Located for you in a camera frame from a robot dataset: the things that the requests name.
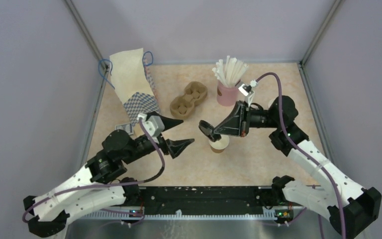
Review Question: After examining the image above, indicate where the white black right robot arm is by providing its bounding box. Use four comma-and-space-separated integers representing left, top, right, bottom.
207, 96, 382, 239

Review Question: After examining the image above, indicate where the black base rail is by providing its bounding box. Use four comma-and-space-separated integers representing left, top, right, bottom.
118, 185, 305, 220

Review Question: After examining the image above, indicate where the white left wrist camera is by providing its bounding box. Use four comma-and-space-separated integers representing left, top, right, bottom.
137, 113, 165, 137

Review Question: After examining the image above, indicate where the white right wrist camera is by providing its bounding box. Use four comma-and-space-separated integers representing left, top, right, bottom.
237, 80, 258, 106

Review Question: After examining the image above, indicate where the single brown paper cup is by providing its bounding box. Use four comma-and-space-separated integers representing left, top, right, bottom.
209, 135, 230, 153

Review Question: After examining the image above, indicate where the stack of brown paper cups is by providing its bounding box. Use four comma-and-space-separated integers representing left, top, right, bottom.
268, 98, 279, 110

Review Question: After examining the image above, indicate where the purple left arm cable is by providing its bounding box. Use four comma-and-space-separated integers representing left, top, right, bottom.
21, 117, 167, 228

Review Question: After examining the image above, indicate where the black plastic cup lid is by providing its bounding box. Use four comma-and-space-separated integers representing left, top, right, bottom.
198, 120, 221, 142

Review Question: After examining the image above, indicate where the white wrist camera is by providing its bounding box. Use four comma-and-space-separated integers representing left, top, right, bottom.
237, 80, 258, 106
137, 113, 165, 137

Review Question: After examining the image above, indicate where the blue checkered paper bag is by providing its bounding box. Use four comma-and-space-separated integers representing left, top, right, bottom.
96, 48, 161, 132

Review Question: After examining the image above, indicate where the brown pulp cup carrier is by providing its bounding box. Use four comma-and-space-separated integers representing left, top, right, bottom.
170, 81, 208, 120

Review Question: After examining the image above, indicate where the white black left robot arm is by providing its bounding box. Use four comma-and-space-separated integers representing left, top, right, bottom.
22, 112, 193, 238

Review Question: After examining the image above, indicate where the pink straw holder cup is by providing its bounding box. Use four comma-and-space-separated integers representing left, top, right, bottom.
216, 81, 239, 107

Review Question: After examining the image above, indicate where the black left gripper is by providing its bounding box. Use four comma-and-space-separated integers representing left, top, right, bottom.
123, 111, 195, 164

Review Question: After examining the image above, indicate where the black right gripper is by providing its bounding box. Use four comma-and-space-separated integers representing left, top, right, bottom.
213, 100, 281, 137

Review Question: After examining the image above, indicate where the bundle of white straws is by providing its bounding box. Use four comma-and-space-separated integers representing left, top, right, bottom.
212, 55, 249, 88

